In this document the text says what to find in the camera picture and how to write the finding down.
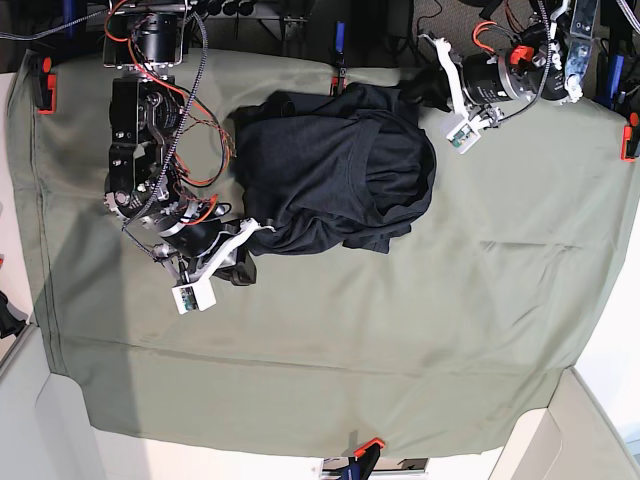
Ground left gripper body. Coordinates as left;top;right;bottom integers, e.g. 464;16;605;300
418;33;520;130

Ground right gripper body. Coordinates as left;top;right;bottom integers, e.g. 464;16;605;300
149;206;251;284

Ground dark navy long-sleeve shirt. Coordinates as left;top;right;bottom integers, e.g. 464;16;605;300
232;83;437;256

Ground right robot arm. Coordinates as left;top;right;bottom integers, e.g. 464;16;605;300
104;1;240;283

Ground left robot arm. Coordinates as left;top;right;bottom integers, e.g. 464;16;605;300
400;1;599;141

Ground blue top clamp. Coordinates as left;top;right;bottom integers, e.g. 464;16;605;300
330;21;347;97

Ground orange right clamp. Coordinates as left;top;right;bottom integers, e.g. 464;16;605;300
620;112;639;163

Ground orange clamp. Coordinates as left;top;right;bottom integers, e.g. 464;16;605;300
347;437;385;480
29;54;57;115
620;112;639;163

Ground orange bottom clamp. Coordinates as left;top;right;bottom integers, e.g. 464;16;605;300
347;437;385;480

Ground orange left clamp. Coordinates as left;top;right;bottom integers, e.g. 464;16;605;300
29;54;57;115

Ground green table cloth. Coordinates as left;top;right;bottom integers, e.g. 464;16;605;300
6;57;639;457

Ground white box left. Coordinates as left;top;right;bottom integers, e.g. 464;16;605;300
1;325;107;479

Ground white box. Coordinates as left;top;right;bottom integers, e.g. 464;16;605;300
490;368;639;480
1;325;107;479

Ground white box right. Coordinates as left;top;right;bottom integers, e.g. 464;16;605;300
490;368;639;480

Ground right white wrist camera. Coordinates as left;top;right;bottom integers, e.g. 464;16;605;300
171;278;217;315

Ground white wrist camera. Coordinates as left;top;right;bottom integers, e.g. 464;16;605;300
443;115;481;154
171;278;217;315

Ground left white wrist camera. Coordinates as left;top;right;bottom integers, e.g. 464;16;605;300
443;115;481;154

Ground aluminium table frame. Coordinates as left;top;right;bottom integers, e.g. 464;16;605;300
258;0;315;59

